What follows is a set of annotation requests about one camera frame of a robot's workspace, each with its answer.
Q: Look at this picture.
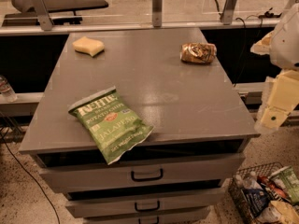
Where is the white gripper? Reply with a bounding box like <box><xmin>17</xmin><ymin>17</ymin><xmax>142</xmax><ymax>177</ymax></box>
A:
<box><xmin>254</xmin><ymin>70</ymin><xmax>299</xmax><ymax>134</ymax></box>

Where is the orange patterned drink can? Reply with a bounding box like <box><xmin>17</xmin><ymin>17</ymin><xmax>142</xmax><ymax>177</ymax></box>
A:
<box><xmin>180</xmin><ymin>43</ymin><xmax>217</xmax><ymax>63</ymax></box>

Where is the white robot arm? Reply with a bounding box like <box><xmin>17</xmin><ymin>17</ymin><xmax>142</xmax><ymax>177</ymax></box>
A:
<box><xmin>250</xmin><ymin>3</ymin><xmax>299</xmax><ymax>134</ymax></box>

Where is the green snack bag in basket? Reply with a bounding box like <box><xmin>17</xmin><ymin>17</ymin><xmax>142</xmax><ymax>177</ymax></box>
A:
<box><xmin>270</xmin><ymin>166</ymin><xmax>299</xmax><ymax>205</ymax></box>

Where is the plastic bottle in basket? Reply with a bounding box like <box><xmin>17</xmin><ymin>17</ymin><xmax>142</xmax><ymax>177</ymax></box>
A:
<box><xmin>243</xmin><ymin>171</ymin><xmax>262</xmax><ymax>189</ymax></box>

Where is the blue snack bag in basket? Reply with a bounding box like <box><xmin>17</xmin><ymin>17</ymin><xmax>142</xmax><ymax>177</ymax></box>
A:
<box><xmin>243</xmin><ymin>189</ymin><xmax>270</xmax><ymax>217</ymax></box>

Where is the yellow snack bag in basket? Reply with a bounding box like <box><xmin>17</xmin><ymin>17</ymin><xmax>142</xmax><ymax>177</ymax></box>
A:
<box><xmin>256</xmin><ymin>201</ymin><xmax>299</xmax><ymax>224</ymax></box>

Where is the grey drawer cabinet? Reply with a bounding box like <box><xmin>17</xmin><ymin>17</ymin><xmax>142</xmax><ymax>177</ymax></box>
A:
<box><xmin>18</xmin><ymin>27</ymin><xmax>262</xmax><ymax>224</ymax></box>

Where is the middle grey drawer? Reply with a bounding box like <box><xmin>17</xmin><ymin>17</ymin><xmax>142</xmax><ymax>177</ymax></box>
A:
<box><xmin>66</xmin><ymin>188</ymin><xmax>225</xmax><ymax>219</ymax></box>

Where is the grey drawer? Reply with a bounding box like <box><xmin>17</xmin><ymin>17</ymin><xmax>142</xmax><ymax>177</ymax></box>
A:
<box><xmin>83</xmin><ymin>206</ymin><xmax>210</xmax><ymax>224</ymax></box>
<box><xmin>40</xmin><ymin>153</ymin><xmax>245</xmax><ymax>193</ymax></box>
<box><xmin>66</xmin><ymin>188</ymin><xmax>225</xmax><ymax>219</ymax></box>

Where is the green jalapeno chips bag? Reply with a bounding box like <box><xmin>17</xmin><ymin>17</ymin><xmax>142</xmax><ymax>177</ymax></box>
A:
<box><xmin>68</xmin><ymin>87</ymin><xmax>153</xmax><ymax>165</ymax></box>

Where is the bottom grey drawer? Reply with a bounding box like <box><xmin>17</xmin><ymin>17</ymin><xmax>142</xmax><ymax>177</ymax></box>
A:
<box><xmin>83</xmin><ymin>206</ymin><xmax>210</xmax><ymax>224</ymax></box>

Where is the yellow sponge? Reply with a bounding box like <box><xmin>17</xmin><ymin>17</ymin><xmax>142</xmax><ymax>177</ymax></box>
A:
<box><xmin>73</xmin><ymin>36</ymin><xmax>105</xmax><ymax>57</ymax></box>

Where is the top grey drawer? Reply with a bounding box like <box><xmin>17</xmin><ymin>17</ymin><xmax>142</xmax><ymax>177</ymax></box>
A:
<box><xmin>40</xmin><ymin>153</ymin><xmax>245</xmax><ymax>193</ymax></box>

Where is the clear water bottle left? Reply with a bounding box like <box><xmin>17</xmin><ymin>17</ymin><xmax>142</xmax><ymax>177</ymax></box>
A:
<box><xmin>0</xmin><ymin>75</ymin><xmax>17</xmax><ymax>102</ymax></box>

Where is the wire mesh basket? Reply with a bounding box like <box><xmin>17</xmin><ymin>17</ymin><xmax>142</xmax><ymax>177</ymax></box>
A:
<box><xmin>228</xmin><ymin>162</ymin><xmax>283</xmax><ymax>224</ymax></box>

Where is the right metal bracket post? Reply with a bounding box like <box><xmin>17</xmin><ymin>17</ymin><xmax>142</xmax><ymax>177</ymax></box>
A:
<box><xmin>221</xmin><ymin>0</ymin><xmax>237</xmax><ymax>25</ymax></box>

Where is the metal bracket post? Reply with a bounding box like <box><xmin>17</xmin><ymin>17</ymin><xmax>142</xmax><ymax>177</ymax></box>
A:
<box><xmin>221</xmin><ymin>0</ymin><xmax>237</xmax><ymax>25</ymax></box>
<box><xmin>152</xmin><ymin>0</ymin><xmax>163</xmax><ymax>27</ymax></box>
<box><xmin>31</xmin><ymin>0</ymin><xmax>53</xmax><ymax>31</ymax></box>

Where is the middle metal bracket post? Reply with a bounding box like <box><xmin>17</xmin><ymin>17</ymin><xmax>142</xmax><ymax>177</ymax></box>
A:
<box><xmin>152</xmin><ymin>0</ymin><xmax>163</xmax><ymax>27</ymax></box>

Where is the left metal bracket post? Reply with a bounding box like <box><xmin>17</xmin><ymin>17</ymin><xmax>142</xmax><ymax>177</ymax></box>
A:
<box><xmin>31</xmin><ymin>0</ymin><xmax>53</xmax><ymax>31</ymax></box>

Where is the black floor cable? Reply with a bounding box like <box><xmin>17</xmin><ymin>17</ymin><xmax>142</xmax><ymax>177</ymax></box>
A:
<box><xmin>0</xmin><ymin>131</ymin><xmax>61</xmax><ymax>224</ymax></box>

